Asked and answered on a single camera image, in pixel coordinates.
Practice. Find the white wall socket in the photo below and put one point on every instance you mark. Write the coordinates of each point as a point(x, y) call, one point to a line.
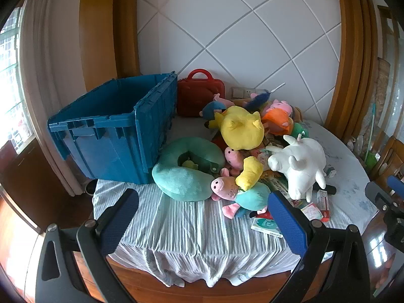
point(255, 94)

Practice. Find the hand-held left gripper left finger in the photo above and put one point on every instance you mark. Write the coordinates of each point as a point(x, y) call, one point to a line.
point(121, 217)

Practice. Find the small yellow-green plush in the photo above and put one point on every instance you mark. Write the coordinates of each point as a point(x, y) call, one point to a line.
point(190, 164)

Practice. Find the blue pig plush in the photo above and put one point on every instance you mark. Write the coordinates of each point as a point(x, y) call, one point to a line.
point(210, 109)

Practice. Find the blue feather stick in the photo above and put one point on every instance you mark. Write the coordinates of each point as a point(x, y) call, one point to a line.
point(256, 100)

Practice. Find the small white green box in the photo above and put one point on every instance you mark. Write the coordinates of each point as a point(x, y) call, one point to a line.
point(330, 172)

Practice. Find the white wall switch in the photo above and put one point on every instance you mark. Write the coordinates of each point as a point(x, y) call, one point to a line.
point(239, 92)

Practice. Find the wooden wall trim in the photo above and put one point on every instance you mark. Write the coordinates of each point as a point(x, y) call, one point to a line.
point(107, 31)
point(353, 53)

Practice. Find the pink white packet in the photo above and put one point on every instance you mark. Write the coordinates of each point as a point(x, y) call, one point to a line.
point(311, 211)

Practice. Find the blue plastic crate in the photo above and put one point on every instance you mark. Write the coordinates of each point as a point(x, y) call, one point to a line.
point(104, 145)

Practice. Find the teal white packet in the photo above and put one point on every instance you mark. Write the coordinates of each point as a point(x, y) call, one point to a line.
point(266, 225)

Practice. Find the pale curtain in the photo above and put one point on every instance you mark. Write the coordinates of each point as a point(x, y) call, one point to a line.
point(53, 69)

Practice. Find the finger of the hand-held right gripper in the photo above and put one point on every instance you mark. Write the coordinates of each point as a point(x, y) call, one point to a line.
point(378, 194)
point(397, 184)

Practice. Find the small yellow plush piece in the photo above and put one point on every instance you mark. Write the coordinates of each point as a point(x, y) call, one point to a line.
point(250, 172)

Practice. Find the large yellow plush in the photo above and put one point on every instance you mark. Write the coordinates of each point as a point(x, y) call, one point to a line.
point(241, 129)

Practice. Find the window with grille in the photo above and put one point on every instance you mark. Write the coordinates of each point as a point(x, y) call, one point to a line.
point(14, 85)

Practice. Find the teal neck pillow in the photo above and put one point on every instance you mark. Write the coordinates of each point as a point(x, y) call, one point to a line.
point(180, 184)

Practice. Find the green frog plush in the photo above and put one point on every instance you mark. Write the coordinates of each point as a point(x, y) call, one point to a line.
point(299, 131)

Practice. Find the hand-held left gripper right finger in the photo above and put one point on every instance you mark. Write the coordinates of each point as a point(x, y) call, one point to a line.
point(285, 224)

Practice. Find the red toy suitcase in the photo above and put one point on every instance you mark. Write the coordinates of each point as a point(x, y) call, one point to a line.
point(197, 97)

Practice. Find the white plush animal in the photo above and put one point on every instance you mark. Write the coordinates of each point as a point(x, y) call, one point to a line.
point(299, 161)

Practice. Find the red white small box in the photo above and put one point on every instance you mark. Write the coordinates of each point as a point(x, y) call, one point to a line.
point(323, 203)

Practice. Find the wooden chair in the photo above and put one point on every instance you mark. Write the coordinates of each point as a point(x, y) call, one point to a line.
point(386, 154)

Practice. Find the pink pig plush orange dress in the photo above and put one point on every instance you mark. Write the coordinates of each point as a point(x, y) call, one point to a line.
point(276, 120)

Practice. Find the pink pig plush teal dress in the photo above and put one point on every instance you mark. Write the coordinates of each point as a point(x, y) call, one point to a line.
point(252, 197)

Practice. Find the striped grey tablecloth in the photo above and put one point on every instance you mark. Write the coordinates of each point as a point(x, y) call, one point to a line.
point(189, 230)

